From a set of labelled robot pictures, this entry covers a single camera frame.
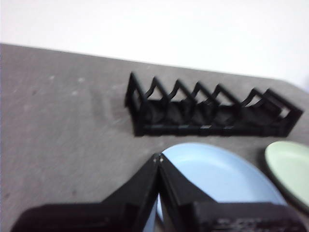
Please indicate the green plate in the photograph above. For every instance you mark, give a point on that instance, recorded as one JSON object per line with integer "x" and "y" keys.
{"x": 287, "y": 164}

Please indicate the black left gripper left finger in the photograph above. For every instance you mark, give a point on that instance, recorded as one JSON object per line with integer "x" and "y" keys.
{"x": 101, "y": 217}

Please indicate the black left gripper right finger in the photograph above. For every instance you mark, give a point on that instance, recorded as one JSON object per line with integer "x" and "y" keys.
{"x": 217, "y": 217}

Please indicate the blue plate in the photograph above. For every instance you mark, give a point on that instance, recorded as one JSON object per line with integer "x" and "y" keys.
{"x": 217, "y": 174}

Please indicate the black plate rack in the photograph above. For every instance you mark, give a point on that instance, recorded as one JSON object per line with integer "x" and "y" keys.
{"x": 169, "y": 130}

